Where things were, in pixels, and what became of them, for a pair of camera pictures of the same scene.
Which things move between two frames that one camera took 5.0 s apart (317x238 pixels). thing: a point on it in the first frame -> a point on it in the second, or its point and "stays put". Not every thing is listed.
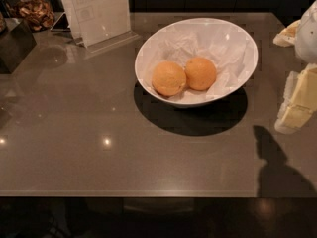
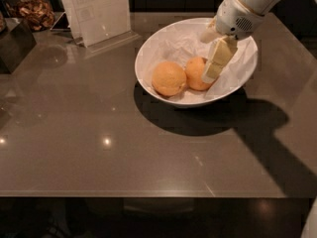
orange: x=200 y=73 stays put
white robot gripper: x=307 y=39 -> x=235 y=16
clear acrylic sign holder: x=96 y=15 stays put
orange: x=168 y=78 stays put
